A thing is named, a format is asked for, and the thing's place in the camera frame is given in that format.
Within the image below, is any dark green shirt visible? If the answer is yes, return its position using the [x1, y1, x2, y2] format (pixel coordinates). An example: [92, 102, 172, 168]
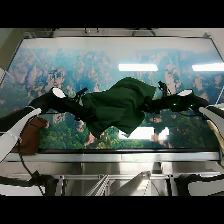
[81, 76, 158, 140]

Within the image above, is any brown garment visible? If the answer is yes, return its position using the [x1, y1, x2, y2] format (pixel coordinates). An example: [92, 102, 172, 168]
[18, 116, 51, 156]

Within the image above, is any black cable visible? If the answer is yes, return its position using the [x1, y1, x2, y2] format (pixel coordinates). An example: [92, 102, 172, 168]
[17, 152, 46, 197]

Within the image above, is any silver frame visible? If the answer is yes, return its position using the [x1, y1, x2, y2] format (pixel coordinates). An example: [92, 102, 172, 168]
[0, 27, 224, 197]

